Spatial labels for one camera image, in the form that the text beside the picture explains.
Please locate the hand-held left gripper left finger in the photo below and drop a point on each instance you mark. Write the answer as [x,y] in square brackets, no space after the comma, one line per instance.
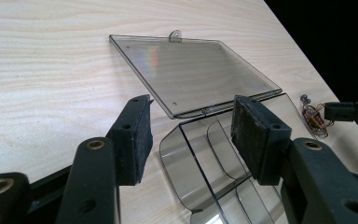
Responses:
[130,143]

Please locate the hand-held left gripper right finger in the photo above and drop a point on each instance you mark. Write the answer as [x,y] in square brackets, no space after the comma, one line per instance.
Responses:
[261,140]

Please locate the clear plastic compartment box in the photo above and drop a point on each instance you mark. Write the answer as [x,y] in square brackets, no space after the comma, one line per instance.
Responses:
[192,74]

